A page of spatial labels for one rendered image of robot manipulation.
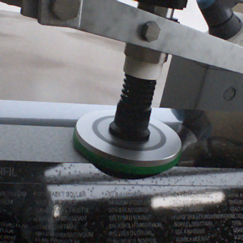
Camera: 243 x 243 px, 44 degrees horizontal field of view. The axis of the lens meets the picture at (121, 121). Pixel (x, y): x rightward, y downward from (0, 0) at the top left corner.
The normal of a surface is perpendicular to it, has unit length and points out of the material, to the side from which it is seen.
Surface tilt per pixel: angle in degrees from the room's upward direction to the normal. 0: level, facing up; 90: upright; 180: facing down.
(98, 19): 90
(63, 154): 0
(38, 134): 0
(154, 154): 0
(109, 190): 45
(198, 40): 90
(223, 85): 90
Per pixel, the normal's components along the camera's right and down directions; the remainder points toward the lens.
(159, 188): 0.27, -0.33
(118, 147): 0.18, -0.90
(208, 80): 0.31, 0.44
